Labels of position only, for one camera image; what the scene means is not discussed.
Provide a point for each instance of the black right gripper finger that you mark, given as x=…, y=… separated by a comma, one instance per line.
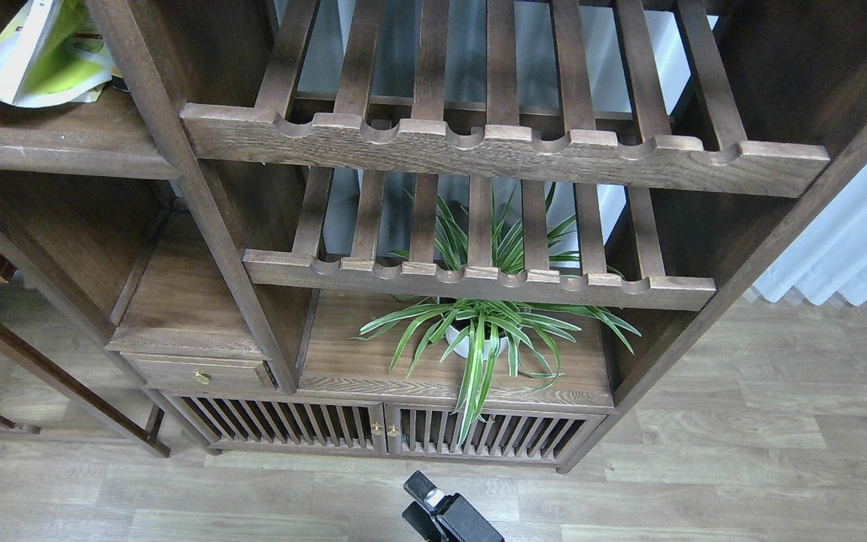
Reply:
x=457, y=517
x=423, y=523

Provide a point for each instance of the yellow green cover book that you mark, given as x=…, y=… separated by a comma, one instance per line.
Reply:
x=52, y=53

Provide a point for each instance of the white plant pot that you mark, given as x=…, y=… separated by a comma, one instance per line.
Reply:
x=460, y=337

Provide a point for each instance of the green spider plant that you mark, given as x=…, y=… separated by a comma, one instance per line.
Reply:
x=484, y=324

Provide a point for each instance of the brass drawer knob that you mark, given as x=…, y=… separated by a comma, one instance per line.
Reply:
x=201, y=377

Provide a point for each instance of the dark wooden bookshelf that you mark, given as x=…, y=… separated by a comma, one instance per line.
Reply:
x=261, y=193

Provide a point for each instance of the wooden furniture at left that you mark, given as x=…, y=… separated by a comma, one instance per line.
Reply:
x=119, y=429

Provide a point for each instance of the white curtain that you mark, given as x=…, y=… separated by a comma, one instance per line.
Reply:
x=829, y=257

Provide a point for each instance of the upright book top left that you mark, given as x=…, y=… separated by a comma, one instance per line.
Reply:
x=117, y=80

